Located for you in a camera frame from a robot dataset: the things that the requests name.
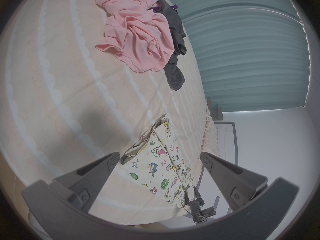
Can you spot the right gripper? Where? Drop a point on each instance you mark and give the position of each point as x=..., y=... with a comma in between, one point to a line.
x=195, y=204

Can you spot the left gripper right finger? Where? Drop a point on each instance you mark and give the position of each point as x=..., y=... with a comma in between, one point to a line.
x=232, y=184

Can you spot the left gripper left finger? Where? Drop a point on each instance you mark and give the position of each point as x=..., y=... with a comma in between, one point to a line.
x=92, y=181

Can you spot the white printed pyjama top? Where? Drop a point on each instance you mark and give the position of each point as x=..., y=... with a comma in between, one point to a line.
x=155, y=169

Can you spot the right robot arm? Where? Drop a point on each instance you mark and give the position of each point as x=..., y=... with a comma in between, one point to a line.
x=200, y=217

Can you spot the bed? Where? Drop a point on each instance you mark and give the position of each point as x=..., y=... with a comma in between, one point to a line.
x=62, y=96

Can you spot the pink striped pillow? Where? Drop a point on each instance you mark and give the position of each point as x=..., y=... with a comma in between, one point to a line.
x=211, y=134

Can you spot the grey bedside table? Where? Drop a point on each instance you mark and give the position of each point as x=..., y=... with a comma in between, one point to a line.
x=214, y=109

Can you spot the black garment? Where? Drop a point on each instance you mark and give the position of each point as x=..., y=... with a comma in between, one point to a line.
x=176, y=76

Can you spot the blue-green curtain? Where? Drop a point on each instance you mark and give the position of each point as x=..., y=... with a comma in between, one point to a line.
x=250, y=46

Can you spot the pink garment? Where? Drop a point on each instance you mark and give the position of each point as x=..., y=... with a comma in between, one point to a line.
x=140, y=34

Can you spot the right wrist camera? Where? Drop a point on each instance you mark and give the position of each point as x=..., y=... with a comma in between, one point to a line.
x=209, y=211

